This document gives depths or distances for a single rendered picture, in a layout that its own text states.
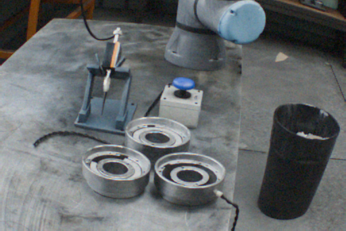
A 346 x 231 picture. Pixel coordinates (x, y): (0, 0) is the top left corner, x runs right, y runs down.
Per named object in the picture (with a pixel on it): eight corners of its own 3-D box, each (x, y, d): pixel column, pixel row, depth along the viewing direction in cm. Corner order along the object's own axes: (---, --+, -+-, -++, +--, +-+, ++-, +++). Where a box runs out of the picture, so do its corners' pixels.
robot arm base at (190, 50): (168, 45, 145) (173, 11, 141) (227, 55, 144) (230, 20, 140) (159, 64, 131) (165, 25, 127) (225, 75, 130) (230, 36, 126)
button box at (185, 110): (196, 128, 104) (200, 103, 102) (157, 122, 104) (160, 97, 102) (201, 110, 111) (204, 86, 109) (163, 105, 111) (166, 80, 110)
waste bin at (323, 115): (315, 224, 205) (344, 142, 187) (248, 223, 207) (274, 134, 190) (312, 187, 236) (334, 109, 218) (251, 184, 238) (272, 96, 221)
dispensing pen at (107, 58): (92, 113, 97) (110, 23, 100) (95, 117, 101) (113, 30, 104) (103, 115, 97) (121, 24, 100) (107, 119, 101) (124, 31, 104)
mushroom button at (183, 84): (190, 111, 104) (194, 85, 102) (168, 107, 104) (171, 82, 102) (192, 102, 108) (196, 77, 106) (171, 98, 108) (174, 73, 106)
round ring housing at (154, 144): (195, 167, 90) (199, 145, 89) (131, 169, 87) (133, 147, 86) (178, 137, 100) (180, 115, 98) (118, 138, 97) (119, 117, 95)
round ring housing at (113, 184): (136, 208, 77) (138, 186, 75) (73, 187, 79) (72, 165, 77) (157, 177, 86) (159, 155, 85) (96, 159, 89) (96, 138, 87)
